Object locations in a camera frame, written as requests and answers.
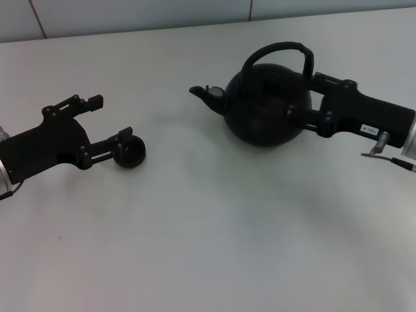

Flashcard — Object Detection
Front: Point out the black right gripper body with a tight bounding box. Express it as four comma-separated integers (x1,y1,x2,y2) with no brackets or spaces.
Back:
317,79,416,150

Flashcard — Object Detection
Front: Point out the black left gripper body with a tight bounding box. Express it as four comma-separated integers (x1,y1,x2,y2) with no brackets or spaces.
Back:
0,105,92,186

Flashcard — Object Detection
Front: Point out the small dark teacup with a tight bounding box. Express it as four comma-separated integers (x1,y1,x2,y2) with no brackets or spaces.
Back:
114,135,146,169

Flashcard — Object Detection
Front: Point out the black round teapot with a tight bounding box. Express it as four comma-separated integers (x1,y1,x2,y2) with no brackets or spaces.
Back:
188,41,315,147

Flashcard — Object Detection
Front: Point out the right gripper cable with plugs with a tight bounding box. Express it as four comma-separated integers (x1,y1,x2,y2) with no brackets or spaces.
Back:
360,131,416,173

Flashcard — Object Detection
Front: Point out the thin left gripper cable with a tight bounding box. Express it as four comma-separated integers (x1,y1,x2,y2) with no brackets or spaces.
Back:
0,181,23,201

